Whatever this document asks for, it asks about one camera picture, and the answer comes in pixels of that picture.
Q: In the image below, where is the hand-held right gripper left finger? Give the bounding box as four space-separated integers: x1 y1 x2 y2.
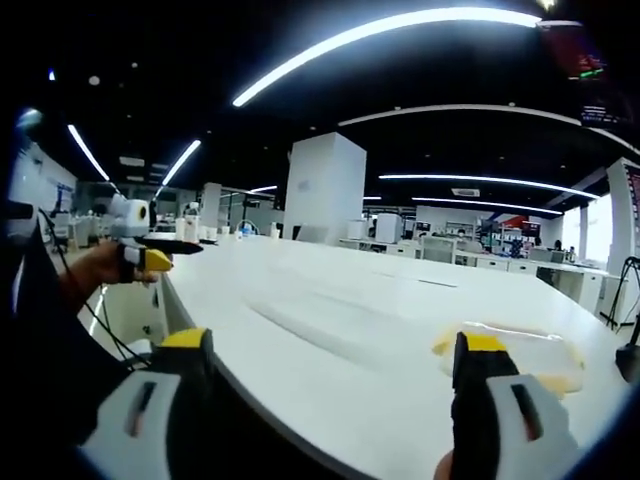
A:
78 327 217 480

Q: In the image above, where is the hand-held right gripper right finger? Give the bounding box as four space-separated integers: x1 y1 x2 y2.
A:
449 330 581 480

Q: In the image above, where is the clear yellow-rimmed plastic bag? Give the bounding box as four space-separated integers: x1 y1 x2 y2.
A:
431 322 587 397

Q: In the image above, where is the person's left hand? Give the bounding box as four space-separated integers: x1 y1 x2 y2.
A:
63 241 162 302

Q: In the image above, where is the person's right hand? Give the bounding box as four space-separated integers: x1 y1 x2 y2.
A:
433 449 455 480

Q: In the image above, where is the long ceiling light strip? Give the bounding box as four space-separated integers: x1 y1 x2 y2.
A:
66 123 111 183
377 173 600 201
231 6 544 109
411 196 565 217
158 139 203 188

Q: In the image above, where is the white worn device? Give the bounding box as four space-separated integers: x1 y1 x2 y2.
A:
4 201 41 242

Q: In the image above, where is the black stand base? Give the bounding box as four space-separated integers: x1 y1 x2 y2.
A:
614 343 640 385

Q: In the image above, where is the row of white office desks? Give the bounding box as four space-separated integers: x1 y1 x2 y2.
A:
338 234 624 321

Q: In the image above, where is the black tripod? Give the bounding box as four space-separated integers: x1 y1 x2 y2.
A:
598 256 640 334

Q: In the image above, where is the hanging dark screen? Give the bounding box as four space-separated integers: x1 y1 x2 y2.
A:
535 19 612 81

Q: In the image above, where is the black cable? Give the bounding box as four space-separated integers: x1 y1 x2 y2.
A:
39 208 154 372

